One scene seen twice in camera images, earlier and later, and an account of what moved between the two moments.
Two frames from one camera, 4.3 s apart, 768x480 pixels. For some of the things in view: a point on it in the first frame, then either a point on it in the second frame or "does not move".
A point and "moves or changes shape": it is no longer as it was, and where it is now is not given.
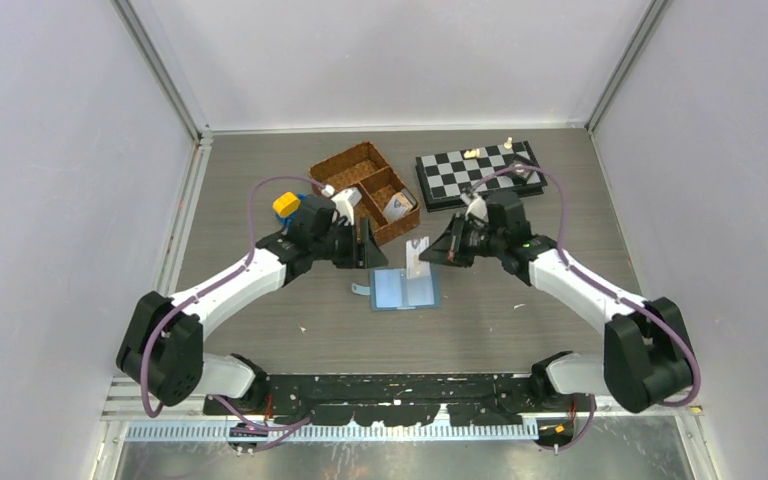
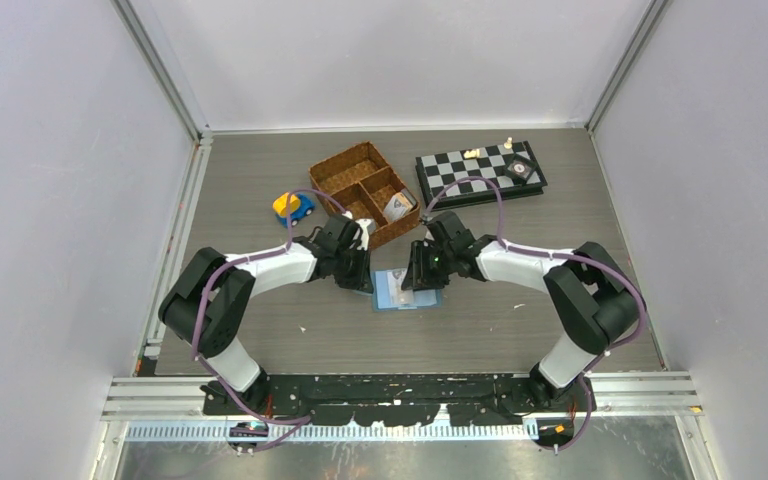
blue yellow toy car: [286, 205] does not move
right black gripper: [447, 249] -> [418, 277]
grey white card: [399, 204] does not move
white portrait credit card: [417, 268] moves or changes shape
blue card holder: [390, 290] does not move
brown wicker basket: [386, 202] does not move
